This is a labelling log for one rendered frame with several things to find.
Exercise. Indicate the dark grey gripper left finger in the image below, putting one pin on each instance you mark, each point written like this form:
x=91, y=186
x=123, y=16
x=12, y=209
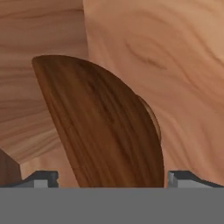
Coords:
x=43, y=179

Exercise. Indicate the light wood cupboard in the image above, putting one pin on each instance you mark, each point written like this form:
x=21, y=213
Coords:
x=180, y=73

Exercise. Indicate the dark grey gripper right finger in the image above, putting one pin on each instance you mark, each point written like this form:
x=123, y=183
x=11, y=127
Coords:
x=182, y=180

